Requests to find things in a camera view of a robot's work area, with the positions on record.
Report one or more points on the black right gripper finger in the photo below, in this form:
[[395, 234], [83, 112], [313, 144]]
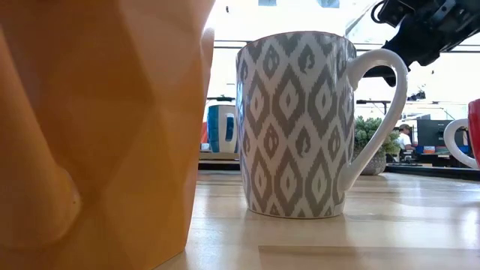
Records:
[[416, 45]]

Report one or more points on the grey diamond pattern mug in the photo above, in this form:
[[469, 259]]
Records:
[[296, 123]]

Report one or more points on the orange faceted mug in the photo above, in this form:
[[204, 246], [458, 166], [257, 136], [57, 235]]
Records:
[[93, 131]]

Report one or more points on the black ceiling spotlight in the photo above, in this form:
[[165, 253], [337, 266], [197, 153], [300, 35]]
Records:
[[416, 95]]

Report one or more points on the black background monitor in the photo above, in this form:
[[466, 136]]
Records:
[[431, 133]]

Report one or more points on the person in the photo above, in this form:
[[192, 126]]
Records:
[[405, 140]]

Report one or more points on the green potted plant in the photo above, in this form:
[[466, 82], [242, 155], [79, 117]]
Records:
[[369, 129]]

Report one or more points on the blue background bench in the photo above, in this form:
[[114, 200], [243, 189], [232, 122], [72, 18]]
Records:
[[425, 150]]

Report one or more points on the raised wooden shelf board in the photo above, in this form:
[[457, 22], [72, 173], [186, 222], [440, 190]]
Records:
[[219, 155]]

